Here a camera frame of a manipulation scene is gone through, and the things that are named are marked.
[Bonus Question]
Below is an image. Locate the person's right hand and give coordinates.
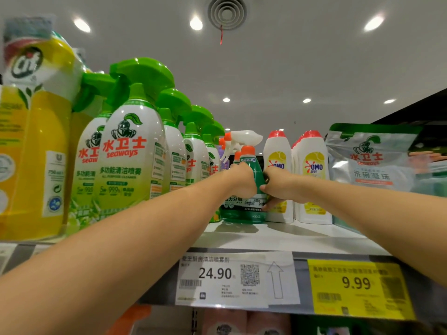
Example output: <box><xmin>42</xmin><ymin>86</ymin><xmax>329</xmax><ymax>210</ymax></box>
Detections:
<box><xmin>260</xmin><ymin>166</ymin><xmax>312</xmax><ymax>210</ymax></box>

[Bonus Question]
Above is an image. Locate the person's left hand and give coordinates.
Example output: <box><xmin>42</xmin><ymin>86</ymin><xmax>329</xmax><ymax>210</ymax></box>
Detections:
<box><xmin>223</xmin><ymin>162</ymin><xmax>259</xmax><ymax>200</ymax></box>

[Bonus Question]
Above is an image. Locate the white orange-tipped spray bottle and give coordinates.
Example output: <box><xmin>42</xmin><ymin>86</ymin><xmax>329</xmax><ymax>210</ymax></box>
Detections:
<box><xmin>232</xmin><ymin>130</ymin><xmax>271</xmax><ymax>225</ymax></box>

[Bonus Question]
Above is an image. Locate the large green white cleaner pouch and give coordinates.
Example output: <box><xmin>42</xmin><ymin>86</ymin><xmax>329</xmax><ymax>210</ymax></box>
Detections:
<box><xmin>325</xmin><ymin>122</ymin><xmax>424</xmax><ymax>232</ymax></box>

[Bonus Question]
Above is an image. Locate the row of green pump bottles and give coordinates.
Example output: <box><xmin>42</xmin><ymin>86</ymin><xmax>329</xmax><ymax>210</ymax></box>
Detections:
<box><xmin>65</xmin><ymin>56</ymin><xmax>226</xmax><ymax>236</ymax></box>

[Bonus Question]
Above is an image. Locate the pink cleaner bottle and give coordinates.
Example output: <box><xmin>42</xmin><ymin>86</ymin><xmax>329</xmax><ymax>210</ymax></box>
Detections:
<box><xmin>202</xmin><ymin>308</ymin><xmax>250</xmax><ymax>335</ymax></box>
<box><xmin>246</xmin><ymin>311</ymin><xmax>292</xmax><ymax>335</ymax></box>

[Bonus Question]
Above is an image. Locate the green capped cleaner bottle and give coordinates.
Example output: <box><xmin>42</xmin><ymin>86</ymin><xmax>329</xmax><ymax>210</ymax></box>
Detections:
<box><xmin>291</xmin><ymin>315</ymin><xmax>352</xmax><ymax>335</ymax></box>

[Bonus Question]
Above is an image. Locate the white orange-trigger spray bottle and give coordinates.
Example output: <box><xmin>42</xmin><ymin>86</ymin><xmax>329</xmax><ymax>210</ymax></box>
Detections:
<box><xmin>107</xmin><ymin>305</ymin><xmax>152</xmax><ymax>335</ymax></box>

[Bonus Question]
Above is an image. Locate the yellow green cleaner bottle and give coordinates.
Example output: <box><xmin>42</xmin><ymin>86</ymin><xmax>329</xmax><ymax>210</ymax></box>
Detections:
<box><xmin>0</xmin><ymin>16</ymin><xmax>86</xmax><ymax>243</ymax></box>

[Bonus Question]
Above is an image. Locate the person's left forearm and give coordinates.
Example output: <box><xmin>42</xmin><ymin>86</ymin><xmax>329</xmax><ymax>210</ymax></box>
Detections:
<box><xmin>0</xmin><ymin>167</ymin><xmax>236</xmax><ymax>335</ymax></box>

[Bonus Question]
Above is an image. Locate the person's right forearm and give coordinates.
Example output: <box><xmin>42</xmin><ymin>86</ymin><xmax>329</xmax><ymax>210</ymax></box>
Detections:
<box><xmin>302</xmin><ymin>173</ymin><xmax>447</xmax><ymax>288</ymax></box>

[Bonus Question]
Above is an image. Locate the white price tag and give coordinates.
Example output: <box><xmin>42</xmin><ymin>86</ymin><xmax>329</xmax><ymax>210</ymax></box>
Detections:
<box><xmin>0</xmin><ymin>242</ymin><xmax>19</xmax><ymax>275</ymax></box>
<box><xmin>175</xmin><ymin>250</ymin><xmax>302</xmax><ymax>310</ymax></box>

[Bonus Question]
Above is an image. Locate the yellow price tag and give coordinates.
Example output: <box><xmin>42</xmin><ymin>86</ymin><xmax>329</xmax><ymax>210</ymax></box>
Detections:
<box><xmin>306</xmin><ymin>259</ymin><xmax>417</xmax><ymax>322</ymax></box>

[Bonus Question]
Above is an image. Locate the round ceiling vent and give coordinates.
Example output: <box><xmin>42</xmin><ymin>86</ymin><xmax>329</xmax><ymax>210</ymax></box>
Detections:
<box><xmin>207</xmin><ymin>0</ymin><xmax>248</xmax><ymax>31</ymax></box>

